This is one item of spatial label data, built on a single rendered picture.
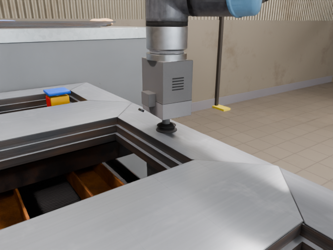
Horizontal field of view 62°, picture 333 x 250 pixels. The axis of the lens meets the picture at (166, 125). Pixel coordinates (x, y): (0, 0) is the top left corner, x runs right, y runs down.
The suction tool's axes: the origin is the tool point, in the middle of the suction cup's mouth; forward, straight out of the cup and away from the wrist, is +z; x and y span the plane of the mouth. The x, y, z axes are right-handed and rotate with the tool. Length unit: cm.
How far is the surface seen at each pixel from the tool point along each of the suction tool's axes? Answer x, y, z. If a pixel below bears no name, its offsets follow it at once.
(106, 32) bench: 9, -60, -17
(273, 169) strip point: 5.4, 22.2, -1.1
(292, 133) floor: 218, -118, 85
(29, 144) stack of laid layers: -24.6, -10.1, 0.9
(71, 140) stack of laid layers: -16.8, -10.8, 2.0
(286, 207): -0.4, 29.1, -1.1
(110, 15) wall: 69, -226, -26
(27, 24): -17, -68, -20
